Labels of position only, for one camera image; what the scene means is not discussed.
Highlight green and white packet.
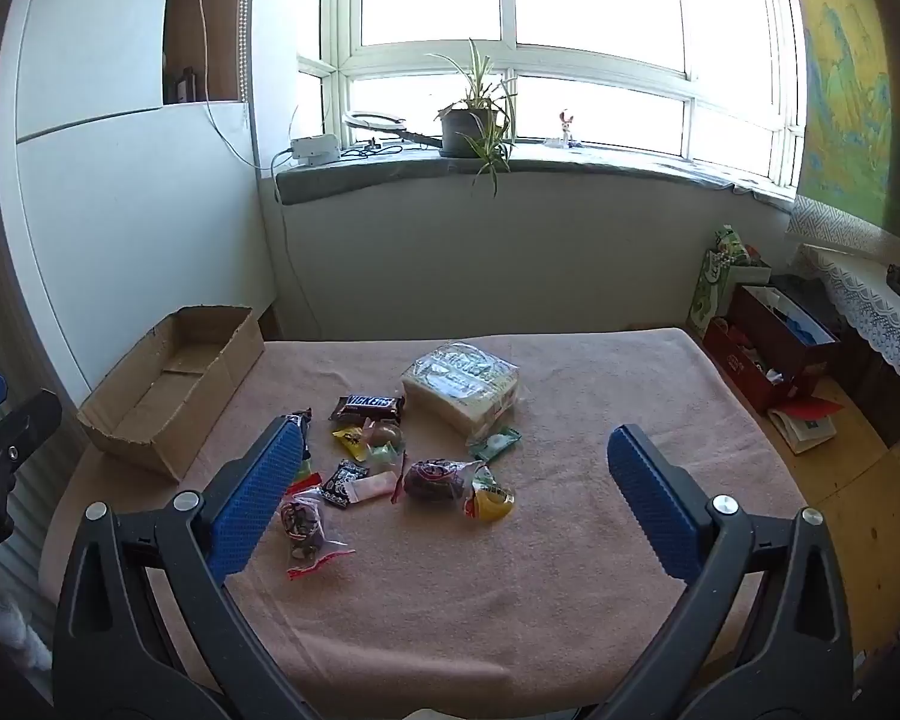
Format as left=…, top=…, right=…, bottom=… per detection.
left=469, top=426, right=522, bottom=464

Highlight black cables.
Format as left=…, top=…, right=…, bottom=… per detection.
left=341, top=139, right=404, bottom=160

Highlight pale pink packet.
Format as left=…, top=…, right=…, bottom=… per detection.
left=347, top=469, right=398, bottom=503

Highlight open book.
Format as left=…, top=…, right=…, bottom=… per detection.
left=766, top=397, right=846, bottom=455

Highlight low red box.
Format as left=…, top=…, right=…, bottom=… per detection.
left=701, top=319, right=826, bottom=413

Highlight potted spider plant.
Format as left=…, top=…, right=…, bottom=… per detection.
left=426, top=37, right=520, bottom=200

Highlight white cabinet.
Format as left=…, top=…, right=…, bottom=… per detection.
left=0, top=0, right=278, bottom=406

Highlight grey window sill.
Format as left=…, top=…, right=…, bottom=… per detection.
left=276, top=142, right=796, bottom=212

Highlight black and white patterned packet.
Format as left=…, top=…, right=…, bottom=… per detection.
left=319, top=460, right=368, bottom=509

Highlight thin white cable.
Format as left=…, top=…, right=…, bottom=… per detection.
left=191, top=0, right=261, bottom=170

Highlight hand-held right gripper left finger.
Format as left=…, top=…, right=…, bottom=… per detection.
left=52, top=414, right=323, bottom=720

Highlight brown cardboard box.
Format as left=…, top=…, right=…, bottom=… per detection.
left=76, top=305, right=266, bottom=482

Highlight white lace cloth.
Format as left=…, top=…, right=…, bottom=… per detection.
left=802, top=244, right=900, bottom=440

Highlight white framed window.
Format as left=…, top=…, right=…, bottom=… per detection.
left=298, top=0, right=807, bottom=188

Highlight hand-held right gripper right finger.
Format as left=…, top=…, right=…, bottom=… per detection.
left=591, top=424, right=856, bottom=720

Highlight ring light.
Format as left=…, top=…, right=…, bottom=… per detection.
left=343, top=109, right=443, bottom=151

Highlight white fluffy cloth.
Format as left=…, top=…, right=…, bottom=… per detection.
left=0, top=566, right=55, bottom=672

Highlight yellow snack packet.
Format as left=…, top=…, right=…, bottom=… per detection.
left=332, top=426, right=372, bottom=464

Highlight large dark red box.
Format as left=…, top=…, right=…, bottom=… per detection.
left=727, top=283, right=841, bottom=391

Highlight dark red snack packet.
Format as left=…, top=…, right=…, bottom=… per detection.
left=392, top=456, right=481, bottom=505

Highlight white power cable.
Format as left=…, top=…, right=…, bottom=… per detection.
left=272, top=148, right=325, bottom=340

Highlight pink tablecloth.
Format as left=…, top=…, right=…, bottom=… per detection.
left=41, top=326, right=807, bottom=720

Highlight yellow and green packet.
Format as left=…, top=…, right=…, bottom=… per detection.
left=463, top=465, right=517, bottom=522

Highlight packed brown egg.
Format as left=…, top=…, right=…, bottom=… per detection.
left=364, top=420, right=407, bottom=458

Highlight wrapped sliced bread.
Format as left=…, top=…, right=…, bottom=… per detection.
left=400, top=343, right=522, bottom=440

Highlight clear red-edged snack packet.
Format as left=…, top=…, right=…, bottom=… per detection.
left=280, top=472, right=357, bottom=581

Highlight wall map poster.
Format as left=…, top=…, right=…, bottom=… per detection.
left=791, top=0, right=900, bottom=245

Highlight white power box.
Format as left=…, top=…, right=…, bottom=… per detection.
left=289, top=133, right=342, bottom=166

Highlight green paper bag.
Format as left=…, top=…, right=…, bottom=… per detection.
left=688, top=225, right=752, bottom=338

